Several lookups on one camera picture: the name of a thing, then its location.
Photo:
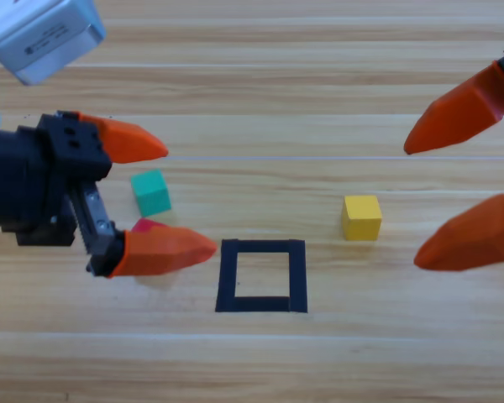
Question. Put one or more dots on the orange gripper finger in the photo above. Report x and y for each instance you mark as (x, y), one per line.
(164, 252)
(470, 243)

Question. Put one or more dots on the red wooden cube block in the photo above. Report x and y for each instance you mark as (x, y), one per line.
(145, 226)

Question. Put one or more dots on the green wooden cube block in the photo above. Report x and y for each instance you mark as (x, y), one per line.
(151, 195)

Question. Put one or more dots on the yellow wooden cube block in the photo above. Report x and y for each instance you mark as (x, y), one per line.
(361, 218)

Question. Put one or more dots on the black tape square outline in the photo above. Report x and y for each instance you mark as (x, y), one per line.
(229, 273)

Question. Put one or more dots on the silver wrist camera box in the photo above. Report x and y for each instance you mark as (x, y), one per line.
(46, 42)

